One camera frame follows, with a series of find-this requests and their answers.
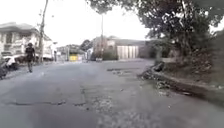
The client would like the building with pale gate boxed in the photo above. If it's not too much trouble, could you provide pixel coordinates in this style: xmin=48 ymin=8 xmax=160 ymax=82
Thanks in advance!
xmin=91 ymin=35 xmax=155 ymax=62

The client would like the thin utility pole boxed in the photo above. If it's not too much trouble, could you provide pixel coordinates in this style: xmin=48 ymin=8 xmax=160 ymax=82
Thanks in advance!
xmin=100 ymin=13 xmax=105 ymax=61

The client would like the yellow object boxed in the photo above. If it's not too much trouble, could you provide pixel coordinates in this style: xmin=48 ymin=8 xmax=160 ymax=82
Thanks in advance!
xmin=69 ymin=54 xmax=79 ymax=62

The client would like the grey asphalt road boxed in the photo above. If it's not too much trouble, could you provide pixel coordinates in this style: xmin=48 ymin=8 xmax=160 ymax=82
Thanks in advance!
xmin=0 ymin=59 xmax=224 ymax=128

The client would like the leaning utility pole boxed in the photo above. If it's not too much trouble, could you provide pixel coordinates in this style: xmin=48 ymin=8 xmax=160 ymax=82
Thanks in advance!
xmin=37 ymin=0 xmax=50 ymax=64

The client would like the earth bank with rubble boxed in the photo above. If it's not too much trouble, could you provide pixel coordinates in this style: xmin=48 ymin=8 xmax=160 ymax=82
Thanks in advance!
xmin=138 ymin=49 xmax=224 ymax=107

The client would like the large dark tree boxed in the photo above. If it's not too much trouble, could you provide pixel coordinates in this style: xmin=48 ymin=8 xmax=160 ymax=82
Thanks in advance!
xmin=85 ymin=0 xmax=224 ymax=64

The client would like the person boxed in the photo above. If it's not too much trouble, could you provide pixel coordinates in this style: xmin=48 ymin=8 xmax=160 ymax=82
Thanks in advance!
xmin=24 ymin=42 xmax=36 ymax=74

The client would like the white vehicle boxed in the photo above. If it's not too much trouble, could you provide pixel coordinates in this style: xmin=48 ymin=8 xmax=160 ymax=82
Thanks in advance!
xmin=3 ymin=55 xmax=22 ymax=71

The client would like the pale two-storey building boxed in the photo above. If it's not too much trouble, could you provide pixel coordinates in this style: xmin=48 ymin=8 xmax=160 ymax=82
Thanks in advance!
xmin=0 ymin=21 xmax=54 ymax=62

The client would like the parked motorcycle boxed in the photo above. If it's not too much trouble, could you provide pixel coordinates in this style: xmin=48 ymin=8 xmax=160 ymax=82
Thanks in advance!
xmin=0 ymin=59 xmax=9 ymax=80

